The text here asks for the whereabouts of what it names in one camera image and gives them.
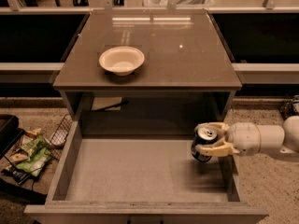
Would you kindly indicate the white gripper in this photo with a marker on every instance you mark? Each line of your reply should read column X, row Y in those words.
column 244, row 138

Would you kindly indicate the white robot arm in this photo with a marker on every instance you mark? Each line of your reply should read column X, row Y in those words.
column 218, row 139

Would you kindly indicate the black wire basket left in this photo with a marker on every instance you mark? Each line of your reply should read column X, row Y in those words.
column 59, row 137

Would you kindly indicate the white paper bowl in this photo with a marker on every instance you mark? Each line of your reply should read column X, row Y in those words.
column 121, row 61

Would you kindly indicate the black wire basket right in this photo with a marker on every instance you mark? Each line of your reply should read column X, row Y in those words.
column 290, row 107

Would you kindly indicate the yellow snack bag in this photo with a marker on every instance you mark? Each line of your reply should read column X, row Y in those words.
column 17, row 158

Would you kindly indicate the black wire basket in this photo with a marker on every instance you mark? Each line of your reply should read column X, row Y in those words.
column 290, row 107
column 59, row 137

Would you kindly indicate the blue pepsi can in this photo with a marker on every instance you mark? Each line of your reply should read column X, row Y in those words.
column 203, row 135

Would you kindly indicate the grey cabinet with glossy top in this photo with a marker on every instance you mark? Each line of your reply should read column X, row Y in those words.
column 186, row 77

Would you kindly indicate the open grey top drawer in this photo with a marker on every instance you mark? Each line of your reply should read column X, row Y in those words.
column 133, row 181

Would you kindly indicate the green chip bag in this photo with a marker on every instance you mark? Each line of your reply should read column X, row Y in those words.
column 38, row 155

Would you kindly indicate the black tray on floor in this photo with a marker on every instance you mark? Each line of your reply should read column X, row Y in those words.
column 10, row 133

